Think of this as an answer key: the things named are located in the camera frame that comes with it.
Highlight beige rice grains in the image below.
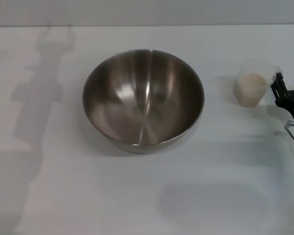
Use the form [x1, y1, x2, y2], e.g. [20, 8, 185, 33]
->
[234, 72, 269, 107]

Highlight clear plastic measuring cup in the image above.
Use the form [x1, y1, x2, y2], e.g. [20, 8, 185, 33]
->
[233, 58, 282, 108]

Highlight stainless steel mixing bowl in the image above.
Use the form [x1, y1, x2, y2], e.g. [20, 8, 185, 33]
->
[82, 48, 205, 155]

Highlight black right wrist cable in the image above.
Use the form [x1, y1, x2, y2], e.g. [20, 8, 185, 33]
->
[284, 120, 294, 150]

